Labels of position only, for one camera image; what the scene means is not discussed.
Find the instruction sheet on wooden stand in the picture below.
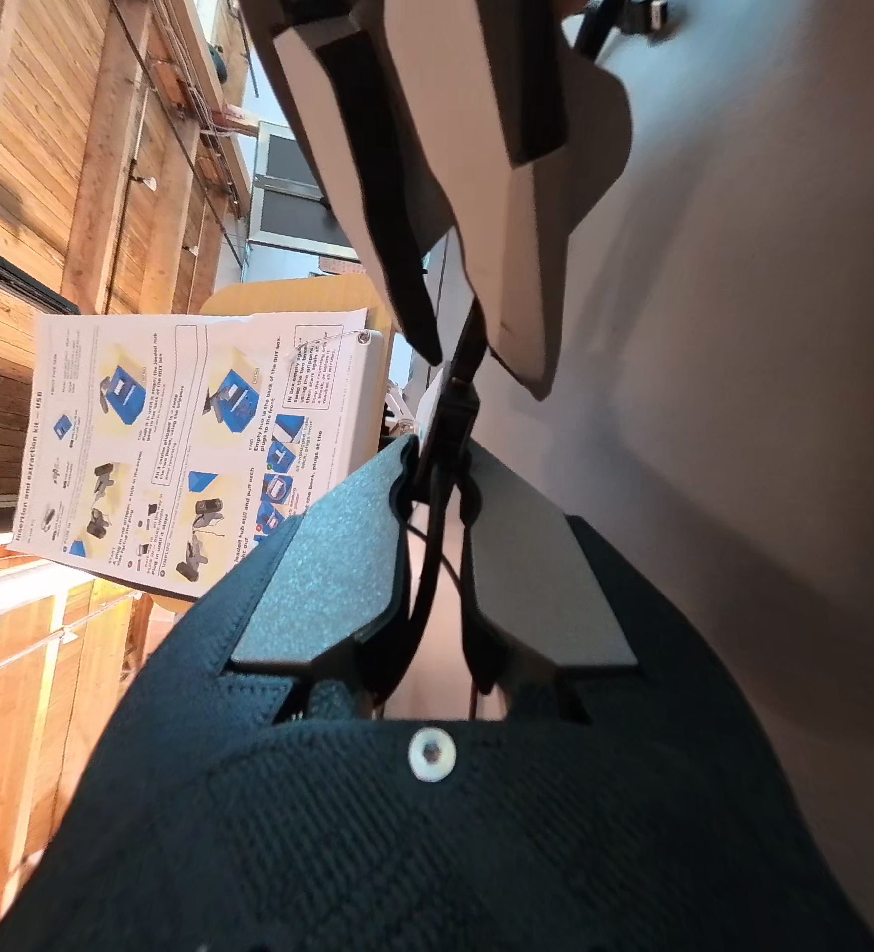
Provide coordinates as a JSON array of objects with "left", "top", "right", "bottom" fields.
[{"left": 135, "top": 274, "right": 397, "bottom": 618}]

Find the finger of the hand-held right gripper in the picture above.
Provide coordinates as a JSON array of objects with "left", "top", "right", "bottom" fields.
[
  {"left": 272, "top": 9, "right": 447, "bottom": 367},
  {"left": 379, "top": 0, "right": 569, "bottom": 400}
]

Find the white board ledge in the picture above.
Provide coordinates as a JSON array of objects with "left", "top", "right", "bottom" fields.
[{"left": 348, "top": 327, "right": 395, "bottom": 477}]

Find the printed instruction sheet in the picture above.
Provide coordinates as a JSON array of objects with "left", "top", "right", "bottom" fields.
[{"left": 7, "top": 308, "right": 370, "bottom": 602}]

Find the black USB hub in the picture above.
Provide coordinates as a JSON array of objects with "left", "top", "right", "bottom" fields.
[{"left": 413, "top": 378, "right": 483, "bottom": 488}]

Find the thick black USB cable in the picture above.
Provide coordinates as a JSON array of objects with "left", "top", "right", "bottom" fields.
[{"left": 574, "top": 0, "right": 672, "bottom": 62}]

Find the black framed panel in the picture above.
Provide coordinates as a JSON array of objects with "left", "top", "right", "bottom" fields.
[{"left": 246, "top": 121, "right": 360, "bottom": 263}]

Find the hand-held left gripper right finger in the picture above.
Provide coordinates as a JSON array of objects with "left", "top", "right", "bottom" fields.
[{"left": 459, "top": 442, "right": 639, "bottom": 694}]

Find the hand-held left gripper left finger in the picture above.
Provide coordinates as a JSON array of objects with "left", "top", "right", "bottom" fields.
[{"left": 227, "top": 433, "right": 419, "bottom": 668}]

